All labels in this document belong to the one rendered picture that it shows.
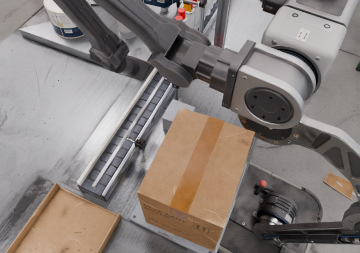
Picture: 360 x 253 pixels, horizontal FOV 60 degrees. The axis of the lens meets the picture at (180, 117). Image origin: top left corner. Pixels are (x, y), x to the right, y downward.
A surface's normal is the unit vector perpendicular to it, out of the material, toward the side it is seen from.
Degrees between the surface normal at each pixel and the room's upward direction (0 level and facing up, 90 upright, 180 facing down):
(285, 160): 0
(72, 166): 0
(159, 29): 46
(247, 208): 0
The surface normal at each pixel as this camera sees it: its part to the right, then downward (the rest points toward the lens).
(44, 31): 0.00, -0.56
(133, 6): 0.47, 0.06
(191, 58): -0.16, -0.31
